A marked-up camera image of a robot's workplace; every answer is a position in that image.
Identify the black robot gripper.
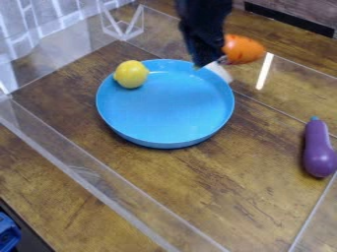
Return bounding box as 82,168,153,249
173,0,232,68

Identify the orange toy carrot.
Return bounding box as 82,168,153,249
215,33,266,65

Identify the black bar in background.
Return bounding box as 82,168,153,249
243,1,337,39

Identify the yellow toy lemon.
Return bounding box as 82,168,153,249
113,60,149,89

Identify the blue round plate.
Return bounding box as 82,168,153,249
96,59,235,149

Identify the purple toy eggplant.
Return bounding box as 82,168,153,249
302,116,337,178

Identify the blue object at corner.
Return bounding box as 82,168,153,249
0,212,21,252

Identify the clear acrylic enclosure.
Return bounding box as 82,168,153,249
0,0,337,252

